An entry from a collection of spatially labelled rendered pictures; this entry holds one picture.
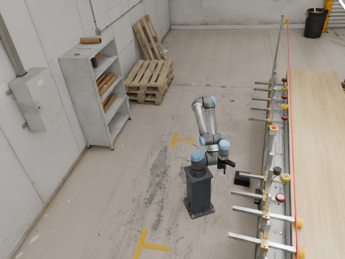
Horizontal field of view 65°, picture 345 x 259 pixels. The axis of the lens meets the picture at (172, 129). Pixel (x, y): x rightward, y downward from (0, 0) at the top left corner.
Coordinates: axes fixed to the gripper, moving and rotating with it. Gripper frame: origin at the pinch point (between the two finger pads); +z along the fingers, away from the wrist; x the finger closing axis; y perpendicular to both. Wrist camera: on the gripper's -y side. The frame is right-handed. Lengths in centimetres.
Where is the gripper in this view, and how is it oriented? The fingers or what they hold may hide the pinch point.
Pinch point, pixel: (225, 173)
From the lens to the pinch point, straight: 259.4
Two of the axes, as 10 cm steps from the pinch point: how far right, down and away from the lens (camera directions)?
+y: -9.7, -0.7, 2.1
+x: -2.1, 6.0, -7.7
